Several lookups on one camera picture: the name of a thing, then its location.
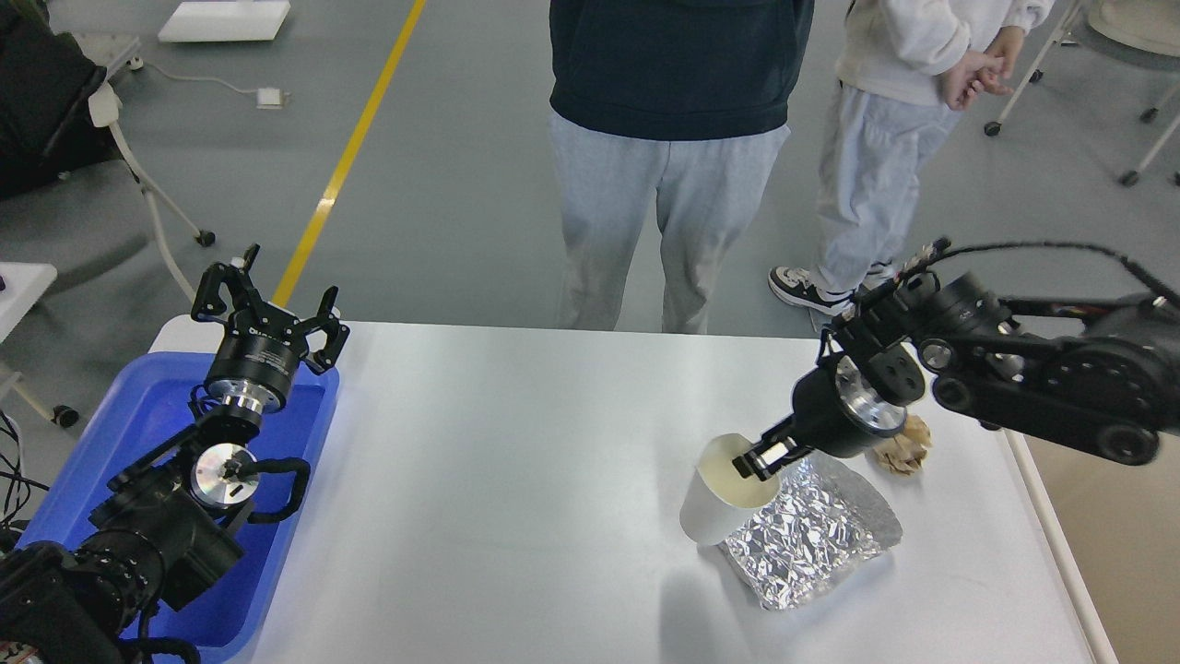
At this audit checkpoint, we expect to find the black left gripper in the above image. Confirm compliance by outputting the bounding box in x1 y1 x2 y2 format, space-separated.
191 243 350 413

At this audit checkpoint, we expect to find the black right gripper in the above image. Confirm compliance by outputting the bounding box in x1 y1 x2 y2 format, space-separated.
732 356 909 480

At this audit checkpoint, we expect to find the white paper cup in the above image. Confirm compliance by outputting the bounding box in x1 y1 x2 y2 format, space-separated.
679 433 781 545

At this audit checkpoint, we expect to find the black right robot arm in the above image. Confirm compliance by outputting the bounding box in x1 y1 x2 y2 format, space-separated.
732 238 1179 480

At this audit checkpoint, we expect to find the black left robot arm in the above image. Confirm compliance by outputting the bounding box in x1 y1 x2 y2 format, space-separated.
4 245 350 663

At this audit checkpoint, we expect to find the crumpled aluminium foil sheet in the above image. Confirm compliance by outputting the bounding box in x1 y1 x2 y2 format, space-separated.
719 454 903 612

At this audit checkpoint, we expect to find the crumpled brown paper ball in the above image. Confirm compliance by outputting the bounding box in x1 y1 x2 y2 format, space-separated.
872 413 933 476

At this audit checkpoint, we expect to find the white side table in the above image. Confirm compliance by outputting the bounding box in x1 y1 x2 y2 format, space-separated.
0 262 81 430

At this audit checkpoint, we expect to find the blue plastic tray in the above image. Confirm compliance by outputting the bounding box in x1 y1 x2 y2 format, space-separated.
4 351 337 663

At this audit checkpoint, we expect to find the white flat board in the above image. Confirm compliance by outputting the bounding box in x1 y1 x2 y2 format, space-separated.
159 1 290 42

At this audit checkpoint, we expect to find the beige plastic bin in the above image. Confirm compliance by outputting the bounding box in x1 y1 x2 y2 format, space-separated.
1010 433 1179 663

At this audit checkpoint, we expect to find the person in dark hoodie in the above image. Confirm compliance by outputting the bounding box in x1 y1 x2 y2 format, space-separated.
549 1 815 335

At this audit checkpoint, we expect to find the person in white jacket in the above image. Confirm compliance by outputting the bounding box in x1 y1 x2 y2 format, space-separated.
768 1 1053 315

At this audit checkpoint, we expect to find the white power adapter with cable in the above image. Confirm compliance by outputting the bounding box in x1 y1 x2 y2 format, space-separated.
129 55 289 110

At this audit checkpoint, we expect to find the white chair frame with castors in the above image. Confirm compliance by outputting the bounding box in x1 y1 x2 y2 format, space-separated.
983 0 1180 189

